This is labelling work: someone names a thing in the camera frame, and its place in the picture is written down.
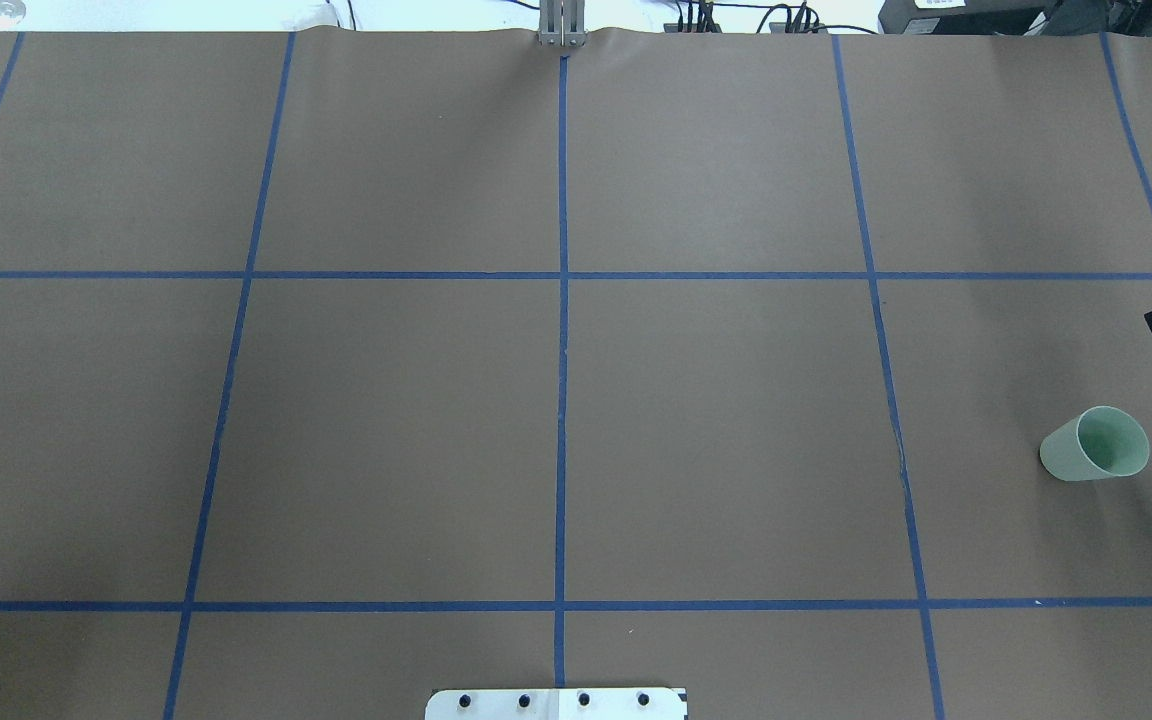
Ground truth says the black electronics box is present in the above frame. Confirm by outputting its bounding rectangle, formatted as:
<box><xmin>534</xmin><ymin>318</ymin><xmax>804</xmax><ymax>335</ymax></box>
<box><xmin>878</xmin><ymin>1</ymin><xmax>1112</xmax><ymax>36</ymax></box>

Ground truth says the aluminium frame post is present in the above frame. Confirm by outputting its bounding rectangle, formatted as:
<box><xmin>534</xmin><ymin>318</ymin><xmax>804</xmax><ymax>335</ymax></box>
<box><xmin>535</xmin><ymin>0</ymin><xmax>588</xmax><ymax>50</ymax></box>

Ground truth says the pale green plastic cup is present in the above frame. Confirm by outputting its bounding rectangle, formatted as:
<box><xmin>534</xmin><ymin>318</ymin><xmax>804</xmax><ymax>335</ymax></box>
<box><xmin>1039</xmin><ymin>406</ymin><xmax>1151</xmax><ymax>482</ymax></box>

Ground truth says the white camera mast pedestal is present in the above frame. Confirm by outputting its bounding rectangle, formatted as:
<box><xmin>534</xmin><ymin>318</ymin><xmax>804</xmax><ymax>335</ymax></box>
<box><xmin>424</xmin><ymin>687</ymin><xmax>689</xmax><ymax>719</ymax></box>

